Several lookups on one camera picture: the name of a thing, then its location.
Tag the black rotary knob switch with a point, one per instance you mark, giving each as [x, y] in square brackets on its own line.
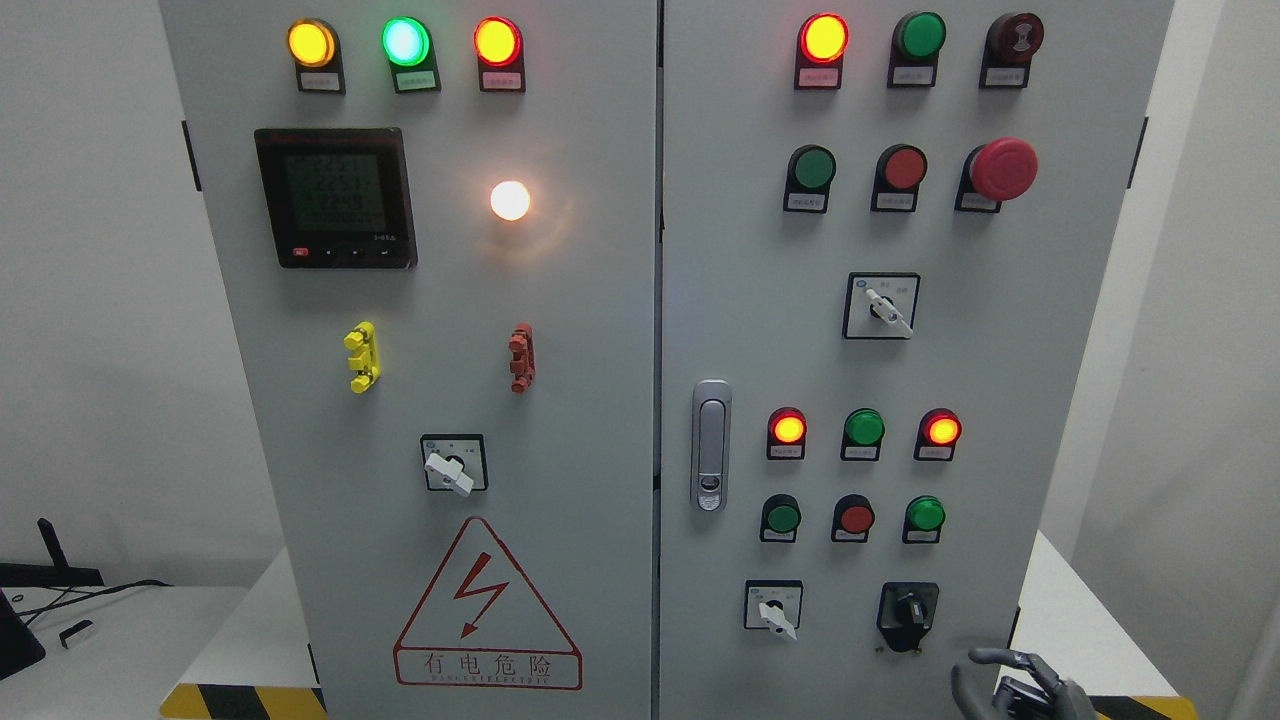
[906, 612]

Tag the red terminal connector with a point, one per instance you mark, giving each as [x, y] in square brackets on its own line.
[522, 364]

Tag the red lit indicator middle left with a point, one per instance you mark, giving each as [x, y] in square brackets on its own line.
[786, 434]

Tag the red lit indicator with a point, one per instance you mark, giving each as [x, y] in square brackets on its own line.
[786, 434]
[820, 47]

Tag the white lit indicator lamp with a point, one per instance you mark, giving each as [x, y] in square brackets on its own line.
[510, 200]

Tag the green push button lower left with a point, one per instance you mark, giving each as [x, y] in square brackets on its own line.
[781, 517]

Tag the green indicator middle centre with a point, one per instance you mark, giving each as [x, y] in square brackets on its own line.
[863, 436]

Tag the grey left cabinet door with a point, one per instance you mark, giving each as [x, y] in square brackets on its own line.
[570, 461]

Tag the grey cabinet door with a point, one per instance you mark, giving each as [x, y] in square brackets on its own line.
[756, 296]
[570, 461]

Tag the green push button upper row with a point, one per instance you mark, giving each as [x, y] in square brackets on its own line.
[809, 175]

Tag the red push button lower centre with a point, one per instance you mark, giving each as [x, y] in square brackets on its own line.
[852, 519]

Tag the grey right cabinet door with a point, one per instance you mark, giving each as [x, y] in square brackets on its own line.
[756, 296]

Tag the yellow terminal connector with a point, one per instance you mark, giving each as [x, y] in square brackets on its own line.
[363, 359]

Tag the red indicator middle right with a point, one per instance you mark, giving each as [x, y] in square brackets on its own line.
[938, 432]

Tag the red electric hazard warning sticker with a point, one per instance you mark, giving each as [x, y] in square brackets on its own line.
[482, 623]

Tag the red push button upper row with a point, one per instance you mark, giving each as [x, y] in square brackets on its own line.
[900, 170]

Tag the green push button lower right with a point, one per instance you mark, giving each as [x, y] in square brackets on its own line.
[924, 518]

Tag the black digital power meter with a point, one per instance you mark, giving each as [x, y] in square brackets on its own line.
[338, 197]

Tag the red lit indicator left door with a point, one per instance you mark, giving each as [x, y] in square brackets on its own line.
[499, 48]

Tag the red lit indicator top right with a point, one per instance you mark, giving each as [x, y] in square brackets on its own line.
[820, 47]

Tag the green lit indicator light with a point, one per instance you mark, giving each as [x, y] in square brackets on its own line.
[410, 50]

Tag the red emergency stop mushroom button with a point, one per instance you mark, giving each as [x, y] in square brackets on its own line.
[995, 172]

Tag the green indicator top right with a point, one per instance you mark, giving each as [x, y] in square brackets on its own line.
[915, 49]

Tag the yellow indicator light top left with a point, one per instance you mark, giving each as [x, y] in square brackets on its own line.
[315, 50]

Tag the dark red buzzer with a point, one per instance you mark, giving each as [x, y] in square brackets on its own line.
[1011, 42]

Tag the yellow black hazard tape left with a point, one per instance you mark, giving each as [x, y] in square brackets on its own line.
[219, 701]

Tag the yellow black hazard tape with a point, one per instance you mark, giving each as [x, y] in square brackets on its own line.
[1144, 708]
[219, 701]

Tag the yellow black hazard tape right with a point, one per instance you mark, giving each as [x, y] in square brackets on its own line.
[1144, 708]

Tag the black device with antenna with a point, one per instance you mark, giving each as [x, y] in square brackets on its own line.
[57, 572]

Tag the small black white adapter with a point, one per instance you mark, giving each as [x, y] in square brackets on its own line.
[76, 633]

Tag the black monitor corner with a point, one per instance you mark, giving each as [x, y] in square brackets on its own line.
[19, 647]

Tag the silver door latch handle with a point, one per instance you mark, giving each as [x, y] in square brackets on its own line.
[710, 444]

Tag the white selector switch left door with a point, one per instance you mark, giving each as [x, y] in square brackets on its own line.
[454, 462]

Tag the white selector switch door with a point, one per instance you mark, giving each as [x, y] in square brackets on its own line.
[454, 462]
[773, 606]

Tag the white selector switch upper right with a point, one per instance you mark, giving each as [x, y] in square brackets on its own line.
[881, 306]

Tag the white selector switch lower right door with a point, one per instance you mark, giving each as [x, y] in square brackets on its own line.
[773, 606]

